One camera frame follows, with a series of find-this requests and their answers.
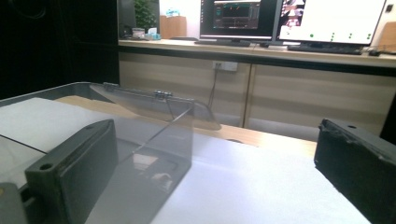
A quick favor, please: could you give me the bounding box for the white table mat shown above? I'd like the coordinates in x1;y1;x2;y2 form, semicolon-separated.
0;97;373;224

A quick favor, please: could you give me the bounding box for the beige wooden cabinet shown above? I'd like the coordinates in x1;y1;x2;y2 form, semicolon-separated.
117;38;396;143

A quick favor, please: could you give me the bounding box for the brown cardboard box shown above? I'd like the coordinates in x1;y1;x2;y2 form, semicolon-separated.
159;14;188;40

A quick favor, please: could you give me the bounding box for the monitor with dark screen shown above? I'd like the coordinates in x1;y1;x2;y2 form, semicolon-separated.
198;0;280;49

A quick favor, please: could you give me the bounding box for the monitor with white screen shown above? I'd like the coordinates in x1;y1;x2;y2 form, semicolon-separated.
276;0;389;47

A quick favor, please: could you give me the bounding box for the transparent grey lidded box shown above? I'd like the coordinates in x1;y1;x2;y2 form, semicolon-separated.
0;81;222;224

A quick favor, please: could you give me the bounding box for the black keyboard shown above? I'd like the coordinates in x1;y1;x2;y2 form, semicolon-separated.
286;42;364;56

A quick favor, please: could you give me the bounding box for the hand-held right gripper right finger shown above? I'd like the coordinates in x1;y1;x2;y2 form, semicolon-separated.
313;118;396;224

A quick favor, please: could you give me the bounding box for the light wooden board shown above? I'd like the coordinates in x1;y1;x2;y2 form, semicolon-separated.
371;21;396;53

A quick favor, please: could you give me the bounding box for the white wall power outlet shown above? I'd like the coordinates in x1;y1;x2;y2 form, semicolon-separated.
212;61;239;73

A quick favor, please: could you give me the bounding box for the blue tissue packet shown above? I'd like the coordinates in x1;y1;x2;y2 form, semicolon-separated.
145;27;163;41

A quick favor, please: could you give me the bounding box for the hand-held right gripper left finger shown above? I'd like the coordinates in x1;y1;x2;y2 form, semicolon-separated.
24;119;120;224

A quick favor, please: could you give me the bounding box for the green potted plant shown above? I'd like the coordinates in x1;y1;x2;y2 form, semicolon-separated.
134;0;159;33

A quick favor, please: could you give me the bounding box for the black power cable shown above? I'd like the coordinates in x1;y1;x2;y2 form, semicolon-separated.
206;69;219;110

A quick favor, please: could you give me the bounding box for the black curtain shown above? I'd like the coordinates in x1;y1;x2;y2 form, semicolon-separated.
378;92;396;147
0;0;120;101

